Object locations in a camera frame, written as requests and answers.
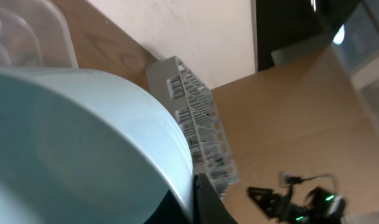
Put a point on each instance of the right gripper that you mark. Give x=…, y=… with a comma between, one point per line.
x=275, y=205

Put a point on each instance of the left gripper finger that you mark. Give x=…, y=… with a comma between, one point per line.
x=208, y=207

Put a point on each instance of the light blue bowl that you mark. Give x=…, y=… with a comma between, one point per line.
x=85, y=146

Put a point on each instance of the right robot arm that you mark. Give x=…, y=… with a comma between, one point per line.
x=320, y=206

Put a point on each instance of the grey dishwasher rack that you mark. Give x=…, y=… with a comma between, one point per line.
x=191, y=104

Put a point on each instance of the clear plastic bin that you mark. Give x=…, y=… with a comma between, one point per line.
x=34, y=33

